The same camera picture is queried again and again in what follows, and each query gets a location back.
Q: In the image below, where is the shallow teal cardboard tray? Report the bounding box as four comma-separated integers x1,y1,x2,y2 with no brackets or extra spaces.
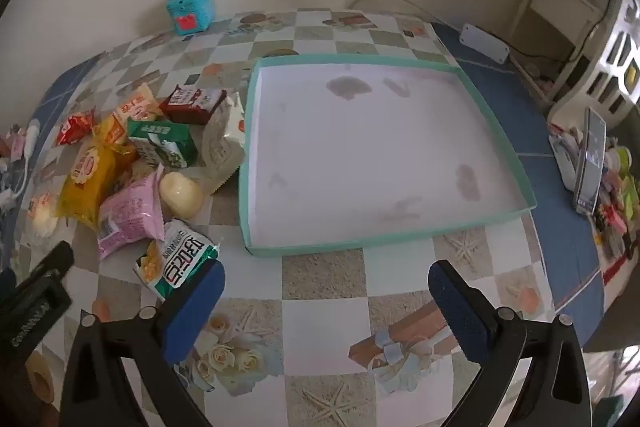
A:
237,53,538,258

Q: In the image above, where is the pink tube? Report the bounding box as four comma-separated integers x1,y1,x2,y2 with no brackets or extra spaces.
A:
7,124,26,158

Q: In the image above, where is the red snack packet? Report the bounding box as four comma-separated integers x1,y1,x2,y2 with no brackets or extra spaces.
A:
56,109,96,146

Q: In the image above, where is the cream wooden cabinet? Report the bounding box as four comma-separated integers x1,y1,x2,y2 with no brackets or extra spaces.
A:
510,0,618,100

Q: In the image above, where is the pile of colourful small packets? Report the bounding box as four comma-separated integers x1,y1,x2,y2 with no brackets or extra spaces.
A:
592,147,640,268

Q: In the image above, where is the beige snack packet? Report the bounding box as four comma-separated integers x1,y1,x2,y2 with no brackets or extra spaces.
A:
201,92,247,195

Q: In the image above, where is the white device cable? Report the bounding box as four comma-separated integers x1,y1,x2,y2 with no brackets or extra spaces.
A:
7,154,31,202

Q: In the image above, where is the teal tin box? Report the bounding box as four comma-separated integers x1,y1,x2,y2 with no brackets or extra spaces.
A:
166,0,215,35

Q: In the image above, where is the white paper box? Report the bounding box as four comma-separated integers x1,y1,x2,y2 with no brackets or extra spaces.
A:
549,127,586,192

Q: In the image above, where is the round pastry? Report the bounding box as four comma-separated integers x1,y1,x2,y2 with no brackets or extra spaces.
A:
27,192,58,235
159,172,204,219

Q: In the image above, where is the black cable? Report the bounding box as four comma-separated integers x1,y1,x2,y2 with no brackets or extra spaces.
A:
509,14,608,62

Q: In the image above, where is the dark red snack box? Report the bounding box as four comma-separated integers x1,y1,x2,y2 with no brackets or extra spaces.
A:
159,85,228,126

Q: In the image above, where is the white handheld device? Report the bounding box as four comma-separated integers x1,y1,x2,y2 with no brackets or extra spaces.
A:
22,119,42,158

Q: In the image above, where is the green-edged cracker packet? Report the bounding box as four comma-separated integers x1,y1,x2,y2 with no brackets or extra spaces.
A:
132,218,223,303

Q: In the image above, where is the white power adapter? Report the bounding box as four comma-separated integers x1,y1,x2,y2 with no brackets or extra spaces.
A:
460,23,511,62

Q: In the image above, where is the pink snack packet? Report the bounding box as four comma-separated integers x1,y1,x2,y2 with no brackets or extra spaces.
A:
96,164,166,260

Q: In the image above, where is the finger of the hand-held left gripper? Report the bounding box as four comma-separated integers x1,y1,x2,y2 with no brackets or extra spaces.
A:
20,241,76,288

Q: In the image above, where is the white and red roll packet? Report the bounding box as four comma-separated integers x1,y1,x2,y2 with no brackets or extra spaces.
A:
112,83,163,120

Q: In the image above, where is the yellow snack packet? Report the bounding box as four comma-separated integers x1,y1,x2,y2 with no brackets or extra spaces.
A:
56,139,138,233

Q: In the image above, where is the green snack box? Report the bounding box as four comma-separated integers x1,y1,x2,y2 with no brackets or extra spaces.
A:
126,119,198,168

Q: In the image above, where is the orange snack packet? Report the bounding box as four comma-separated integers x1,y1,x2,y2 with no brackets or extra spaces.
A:
92,114,131,145

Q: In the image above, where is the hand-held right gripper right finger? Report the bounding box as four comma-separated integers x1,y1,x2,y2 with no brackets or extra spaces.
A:
427,259,593,427

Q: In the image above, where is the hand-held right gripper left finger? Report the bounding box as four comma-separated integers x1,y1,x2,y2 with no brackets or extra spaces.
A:
59,258,227,427

